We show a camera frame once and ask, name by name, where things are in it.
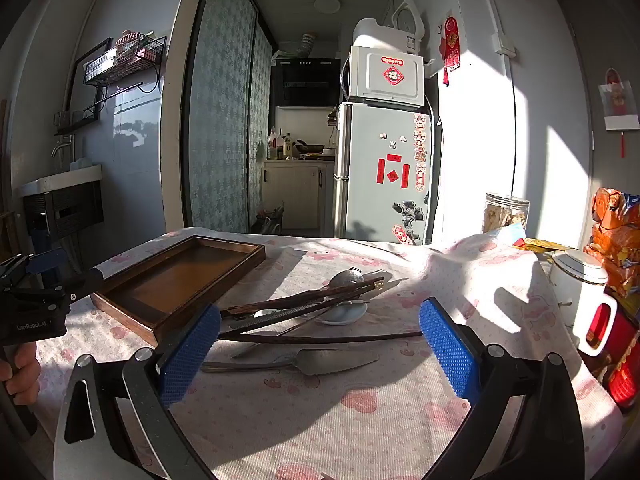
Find person's left hand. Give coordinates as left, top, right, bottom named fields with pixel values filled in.
left=0, top=344, right=39, bottom=399

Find glass jar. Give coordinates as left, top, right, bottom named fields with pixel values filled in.
left=482, top=192, right=531, bottom=235

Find black crate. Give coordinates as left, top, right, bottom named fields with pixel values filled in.
left=22, top=182, right=105, bottom=241

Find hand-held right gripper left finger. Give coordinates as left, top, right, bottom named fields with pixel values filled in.
left=52, top=302, right=223, bottom=480

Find red hanging ornament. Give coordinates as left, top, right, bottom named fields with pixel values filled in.
left=439, top=16, right=462, bottom=86

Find beige kitchen cabinet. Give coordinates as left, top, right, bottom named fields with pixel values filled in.
left=261, top=160, right=335, bottom=235

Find dark wooden tray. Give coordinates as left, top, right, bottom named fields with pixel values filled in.
left=90, top=234, right=267, bottom=348

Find hammered metal spoon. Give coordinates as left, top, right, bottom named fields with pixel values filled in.
left=220, top=307, right=278, bottom=321
left=235, top=268, right=364, bottom=328

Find patterned sliding door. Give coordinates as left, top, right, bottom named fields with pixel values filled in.
left=248, top=15, right=274, bottom=221
left=182, top=0, right=259, bottom=235

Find metal faucet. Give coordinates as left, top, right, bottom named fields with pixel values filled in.
left=51, top=132, right=76, bottom=168

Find yellow packet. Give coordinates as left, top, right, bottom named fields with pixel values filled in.
left=515, top=237, right=568, bottom=257

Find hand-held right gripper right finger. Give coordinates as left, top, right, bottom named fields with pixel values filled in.
left=419, top=297, right=586, bottom=480

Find orange snack packet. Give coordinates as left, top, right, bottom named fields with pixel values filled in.
left=590, top=225, right=640, bottom=301
left=592, top=187, right=640, bottom=231

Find dark wooden chopstick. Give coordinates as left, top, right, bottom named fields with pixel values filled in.
left=216, top=330, right=425, bottom=346
left=219, top=276, right=387, bottom=318
left=219, top=281, right=386, bottom=335

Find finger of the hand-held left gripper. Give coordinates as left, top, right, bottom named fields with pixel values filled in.
left=0, top=249, right=69, bottom=283
left=10, top=268, right=104, bottom=307

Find white ceramic spoon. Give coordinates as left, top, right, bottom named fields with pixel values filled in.
left=277, top=299, right=369, bottom=327

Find plastic bags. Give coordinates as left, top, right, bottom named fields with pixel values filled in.
left=256, top=201, right=286, bottom=235

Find wall calendar picture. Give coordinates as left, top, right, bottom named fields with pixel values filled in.
left=598, top=67, right=640, bottom=158

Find white sink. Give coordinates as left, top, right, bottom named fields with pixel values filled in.
left=17, top=164, right=103, bottom=198

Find white lidded mug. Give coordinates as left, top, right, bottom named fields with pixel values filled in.
left=548, top=248, right=619, bottom=357

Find black range hood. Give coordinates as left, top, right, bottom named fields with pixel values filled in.
left=271, top=58, right=342, bottom=107

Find white microwave oven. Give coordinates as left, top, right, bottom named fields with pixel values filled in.
left=348, top=45, right=427, bottom=108

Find grey door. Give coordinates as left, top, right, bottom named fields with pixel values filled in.
left=552, top=0, right=640, bottom=261

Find white plastic wall unit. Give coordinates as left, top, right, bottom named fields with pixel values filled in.
left=390, top=0, right=426, bottom=56

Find light blue packet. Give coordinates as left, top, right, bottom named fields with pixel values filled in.
left=494, top=224, right=527, bottom=247

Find grey refrigerator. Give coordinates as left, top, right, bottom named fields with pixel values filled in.
left=332, top=101, right=443, bottom=247

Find black wire wall shelf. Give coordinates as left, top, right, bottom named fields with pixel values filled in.
left=82, top=34, right=167, bottom=86

